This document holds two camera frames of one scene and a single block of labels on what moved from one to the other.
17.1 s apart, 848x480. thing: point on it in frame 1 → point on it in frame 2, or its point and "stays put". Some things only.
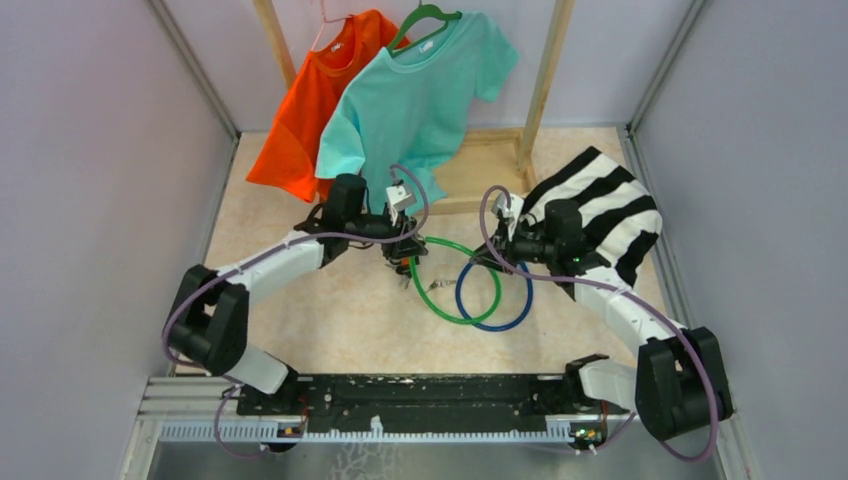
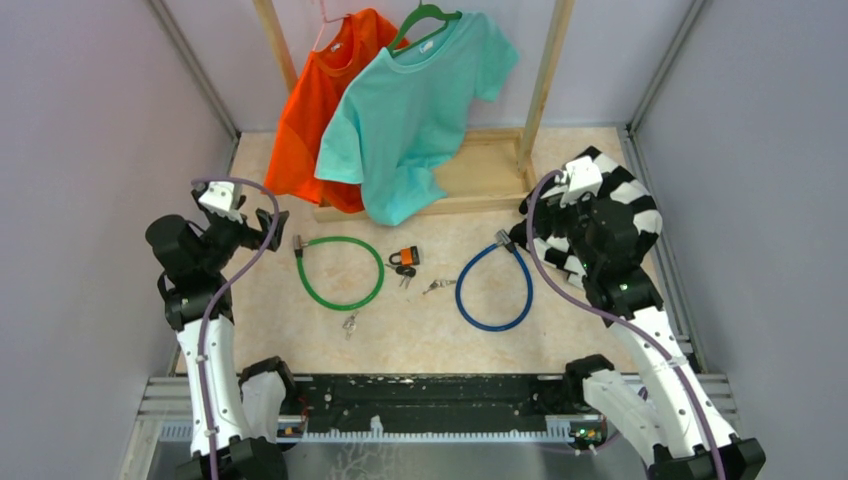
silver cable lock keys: x=440 y=283 stays put
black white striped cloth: x=620 y=217 stays put
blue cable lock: x=484 y=327 stays put
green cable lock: x=421 y=294 → x=300 y=244
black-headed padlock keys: x=406 y=275 stays put
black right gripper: x=504 y=246 → x=551 y=208
